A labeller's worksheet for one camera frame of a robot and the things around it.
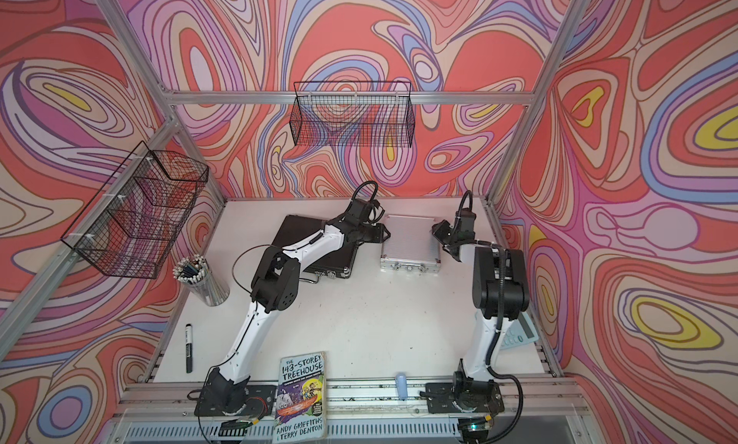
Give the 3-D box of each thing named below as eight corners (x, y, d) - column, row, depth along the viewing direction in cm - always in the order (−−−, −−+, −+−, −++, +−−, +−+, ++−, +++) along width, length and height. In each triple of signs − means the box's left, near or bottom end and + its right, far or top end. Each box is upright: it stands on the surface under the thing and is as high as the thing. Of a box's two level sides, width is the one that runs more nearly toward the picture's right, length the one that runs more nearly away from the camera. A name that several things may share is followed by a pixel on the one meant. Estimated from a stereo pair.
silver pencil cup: (199, 308, 92) (167, 279, 78) (208, 285, 97) (180, 255, 83) (224, 308, 92) (197, 279, 78) (232, 285, 97) (208, 255, 83)
